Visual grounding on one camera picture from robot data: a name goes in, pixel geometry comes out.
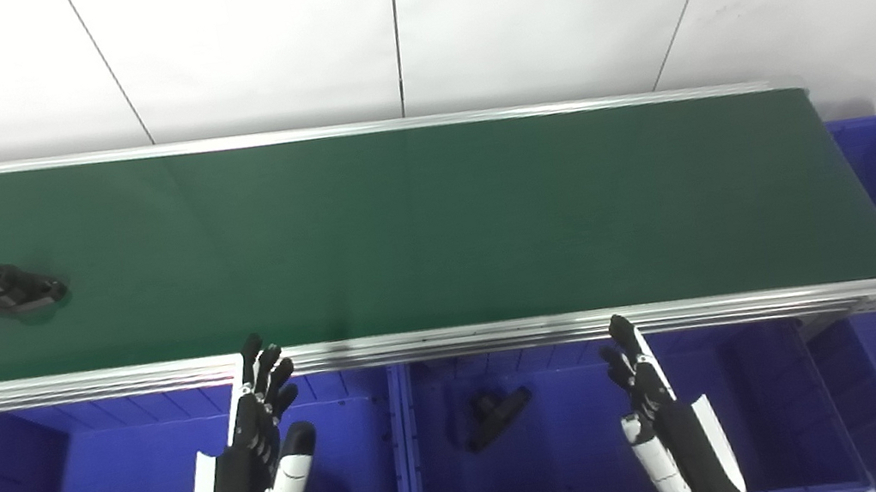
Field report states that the green conveyor belt aluminium frame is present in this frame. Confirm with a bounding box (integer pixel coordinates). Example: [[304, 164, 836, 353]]
[[0, 27, 876, 445]]

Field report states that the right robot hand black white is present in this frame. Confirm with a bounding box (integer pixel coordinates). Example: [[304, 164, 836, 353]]
[[595, 300, 747, 492]]

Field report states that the black T-shaped part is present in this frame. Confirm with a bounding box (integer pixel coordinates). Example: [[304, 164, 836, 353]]
[[460, 385, 540, 454]]

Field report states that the black flanged bearing housing part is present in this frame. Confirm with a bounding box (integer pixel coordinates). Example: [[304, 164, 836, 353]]
[[0, 254, 74, 324]]

